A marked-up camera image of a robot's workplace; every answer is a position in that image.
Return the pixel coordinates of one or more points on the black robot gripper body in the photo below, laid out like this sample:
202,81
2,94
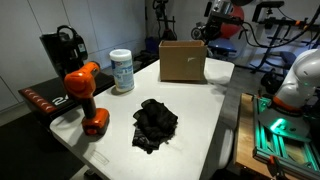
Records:
225,15

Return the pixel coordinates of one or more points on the brown cardboard box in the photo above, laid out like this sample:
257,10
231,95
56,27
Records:
182,61

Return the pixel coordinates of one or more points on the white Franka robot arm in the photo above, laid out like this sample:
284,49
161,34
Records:
301,78

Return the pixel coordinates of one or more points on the silver weight plate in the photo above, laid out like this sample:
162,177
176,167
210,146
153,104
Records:
197,33

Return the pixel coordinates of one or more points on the blue padded bench seat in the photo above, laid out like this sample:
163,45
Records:
221,45

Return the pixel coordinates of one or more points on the black exercise bike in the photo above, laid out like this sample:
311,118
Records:
165,23

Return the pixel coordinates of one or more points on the white disinfectant wipes canister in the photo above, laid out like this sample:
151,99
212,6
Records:
122,71

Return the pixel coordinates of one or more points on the crumpled black cloth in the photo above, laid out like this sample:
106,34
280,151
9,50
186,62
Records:
154,125

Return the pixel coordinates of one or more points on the wooden base board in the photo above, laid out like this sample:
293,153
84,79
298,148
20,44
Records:
243,140

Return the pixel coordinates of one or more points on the white chair back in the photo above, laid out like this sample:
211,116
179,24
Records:
226,146

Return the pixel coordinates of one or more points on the orange and black clamp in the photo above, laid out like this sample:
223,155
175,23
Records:
275,166

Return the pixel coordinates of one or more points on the black treadmill with console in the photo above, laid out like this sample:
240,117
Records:
63,56

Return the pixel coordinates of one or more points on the black weight machine frame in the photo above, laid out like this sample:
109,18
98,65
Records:
283,30

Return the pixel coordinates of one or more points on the grey metal base plate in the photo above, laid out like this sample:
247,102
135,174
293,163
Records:
283,125

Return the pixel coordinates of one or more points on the aluminium profile mounting frame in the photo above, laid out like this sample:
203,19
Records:
266,146

